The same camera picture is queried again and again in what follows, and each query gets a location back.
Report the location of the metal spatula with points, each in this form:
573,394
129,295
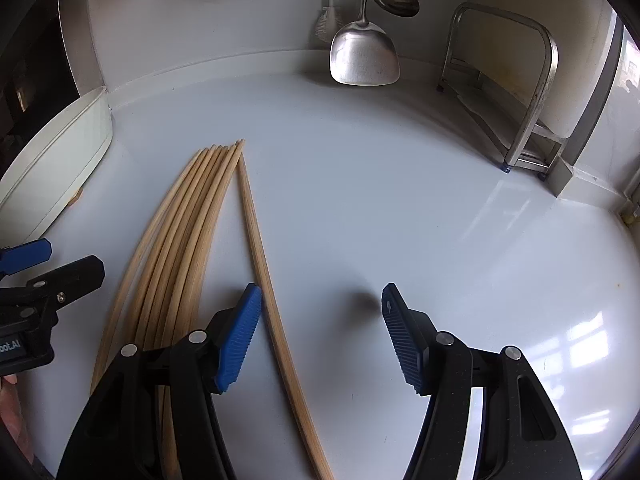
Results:
365,55

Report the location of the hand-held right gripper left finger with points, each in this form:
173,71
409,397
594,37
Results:
240,340

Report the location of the person's left hand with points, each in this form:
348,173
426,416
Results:
7,410

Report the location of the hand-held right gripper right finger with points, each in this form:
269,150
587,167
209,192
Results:
400,340

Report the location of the bunch of wooden chopsticks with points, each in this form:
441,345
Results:
180,240

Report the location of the single wooden chopstick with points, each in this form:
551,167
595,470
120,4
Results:
273,310

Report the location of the white round basin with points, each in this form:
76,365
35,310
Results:
55,160

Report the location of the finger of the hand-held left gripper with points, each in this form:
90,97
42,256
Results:
30,255
70,277

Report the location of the stainless steel rack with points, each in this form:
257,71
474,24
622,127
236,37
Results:
527,125

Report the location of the white dish brush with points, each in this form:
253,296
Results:
327,25

